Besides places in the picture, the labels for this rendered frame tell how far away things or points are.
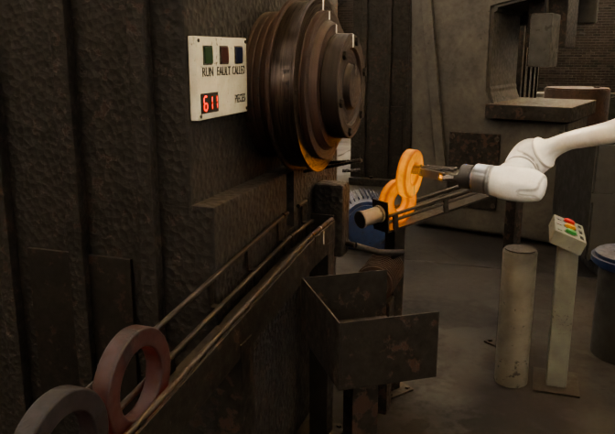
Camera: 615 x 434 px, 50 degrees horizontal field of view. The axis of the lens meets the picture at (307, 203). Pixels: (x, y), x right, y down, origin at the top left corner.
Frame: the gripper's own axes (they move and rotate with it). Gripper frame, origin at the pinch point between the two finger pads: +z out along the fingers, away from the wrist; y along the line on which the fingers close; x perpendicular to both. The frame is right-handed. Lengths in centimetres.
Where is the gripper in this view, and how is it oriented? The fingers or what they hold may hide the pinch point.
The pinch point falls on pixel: (411, 168)
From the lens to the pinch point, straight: 213.8
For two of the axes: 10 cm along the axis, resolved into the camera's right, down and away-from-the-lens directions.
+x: 0.4, -9.7, -2.5
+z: -8.6, -1.6, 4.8
